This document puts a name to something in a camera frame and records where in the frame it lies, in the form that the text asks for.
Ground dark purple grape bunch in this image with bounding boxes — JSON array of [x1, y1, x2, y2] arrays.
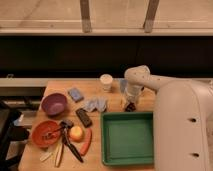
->
[[124, 103, 136, 112]]

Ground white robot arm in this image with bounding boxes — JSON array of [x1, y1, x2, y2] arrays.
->
[[124, 65, 213, 171]]

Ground blue plastic cup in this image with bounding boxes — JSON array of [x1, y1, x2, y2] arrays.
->
[[120, 79, 127, 93]]

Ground white paper cup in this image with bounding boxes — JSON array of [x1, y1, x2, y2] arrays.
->
[[100, 74, 113, 92]]

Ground crumpled light blue cloth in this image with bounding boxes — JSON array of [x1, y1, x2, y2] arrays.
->
[[83, 97, 107, 113]]

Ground green plastic tray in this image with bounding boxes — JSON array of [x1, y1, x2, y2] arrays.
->
[[100, 112, 154, 166]]

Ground black remote control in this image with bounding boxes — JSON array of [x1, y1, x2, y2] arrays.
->
[[76, 108, 92, 128]]

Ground blue sponge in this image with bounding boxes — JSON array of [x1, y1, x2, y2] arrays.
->
[[68, 88, 84, 102]]

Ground orange carrot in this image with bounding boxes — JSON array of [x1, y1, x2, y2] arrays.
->
[[80, 128, 92, 156]]

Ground yellow red apple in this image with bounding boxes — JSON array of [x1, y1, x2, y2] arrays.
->
[[69, 126, 84, 142]]

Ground black metal spoon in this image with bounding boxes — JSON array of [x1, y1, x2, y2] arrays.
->
[[44, 120, 74, 139]]

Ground purple bowl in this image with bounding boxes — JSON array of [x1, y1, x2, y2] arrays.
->
[[41, 93, 67, 116]]

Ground orange bowl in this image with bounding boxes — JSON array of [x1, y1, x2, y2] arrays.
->
[[31, 120, 60, 148]]

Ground black chair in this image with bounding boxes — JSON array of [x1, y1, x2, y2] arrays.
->
[[0, 100, 29, 171]]

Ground black handled knife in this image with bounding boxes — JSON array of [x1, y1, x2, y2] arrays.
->
[[62, 129, 84, 163]]

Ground cream handled knife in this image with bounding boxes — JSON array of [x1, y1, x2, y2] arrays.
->
[[54, 141, 63, 167]]

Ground small cream utensil handle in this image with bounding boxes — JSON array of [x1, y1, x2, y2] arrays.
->
[[39, 152, 53, 162]]

